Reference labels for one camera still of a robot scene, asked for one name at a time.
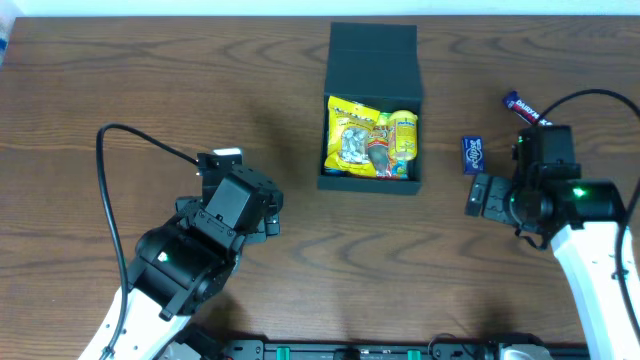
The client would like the green Haribo worms bag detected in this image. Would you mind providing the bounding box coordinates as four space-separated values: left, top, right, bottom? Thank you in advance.
367 112 408 180

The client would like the black mounting rail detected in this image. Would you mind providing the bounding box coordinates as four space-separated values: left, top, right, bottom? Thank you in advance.
164 324 591 360

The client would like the yellow Mentos gum bottle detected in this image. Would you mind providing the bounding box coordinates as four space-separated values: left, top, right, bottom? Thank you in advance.
389 110 418 161

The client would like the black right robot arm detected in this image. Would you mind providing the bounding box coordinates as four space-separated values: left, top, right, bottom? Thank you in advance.
465 126 639 359

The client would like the blue Eclipse mints tin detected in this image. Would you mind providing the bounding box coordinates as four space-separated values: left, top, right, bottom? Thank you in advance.
461 136 485 175

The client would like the black gift box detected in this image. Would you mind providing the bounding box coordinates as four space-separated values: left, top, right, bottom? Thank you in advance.
317 22 424 195

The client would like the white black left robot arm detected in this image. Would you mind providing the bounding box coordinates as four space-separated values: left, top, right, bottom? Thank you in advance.
81 165 283 359

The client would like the purple Dairy Milk bar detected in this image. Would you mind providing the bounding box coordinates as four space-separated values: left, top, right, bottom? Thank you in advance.
502 91 552 126

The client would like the yellow nuts snack bag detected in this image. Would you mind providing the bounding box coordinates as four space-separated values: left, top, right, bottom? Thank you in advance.
324 96 380 177

